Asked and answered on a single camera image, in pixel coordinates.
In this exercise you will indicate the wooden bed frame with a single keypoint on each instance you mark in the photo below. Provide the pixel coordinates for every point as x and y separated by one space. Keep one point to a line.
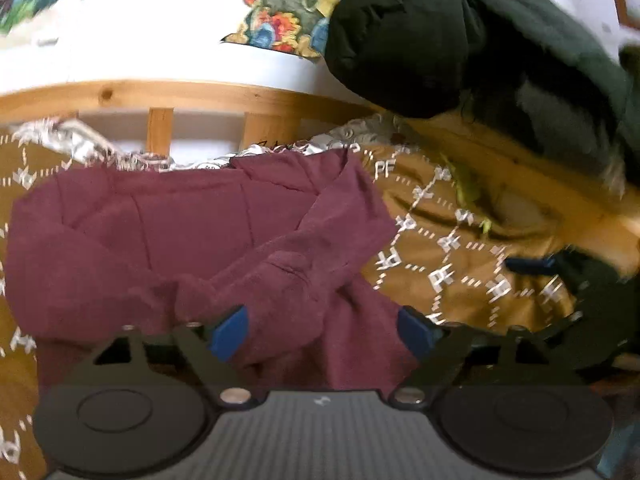
150 92

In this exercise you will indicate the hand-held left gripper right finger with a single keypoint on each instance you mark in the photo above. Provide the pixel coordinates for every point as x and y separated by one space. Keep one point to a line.
414 334

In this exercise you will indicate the lime green cloth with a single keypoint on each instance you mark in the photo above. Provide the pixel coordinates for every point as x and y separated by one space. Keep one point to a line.
467 190

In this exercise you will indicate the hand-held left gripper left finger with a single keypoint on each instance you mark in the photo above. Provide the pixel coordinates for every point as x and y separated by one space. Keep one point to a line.
231 334

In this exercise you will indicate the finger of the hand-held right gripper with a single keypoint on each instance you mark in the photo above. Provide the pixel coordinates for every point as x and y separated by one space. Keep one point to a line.
527 264

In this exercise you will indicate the dark green jacket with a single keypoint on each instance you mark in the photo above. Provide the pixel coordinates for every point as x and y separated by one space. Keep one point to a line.
400 35

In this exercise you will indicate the patterned white bed sheet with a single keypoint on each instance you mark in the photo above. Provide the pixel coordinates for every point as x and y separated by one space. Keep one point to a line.
320 142

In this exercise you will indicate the brown printed blanket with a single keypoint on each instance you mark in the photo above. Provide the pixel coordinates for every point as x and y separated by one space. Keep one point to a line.
450 240

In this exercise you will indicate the colourful floral wall poster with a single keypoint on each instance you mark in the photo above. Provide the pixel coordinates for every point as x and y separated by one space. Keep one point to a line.
280 25

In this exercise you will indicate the maroon sweater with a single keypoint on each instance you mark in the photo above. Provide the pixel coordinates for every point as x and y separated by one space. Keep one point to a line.
150 240

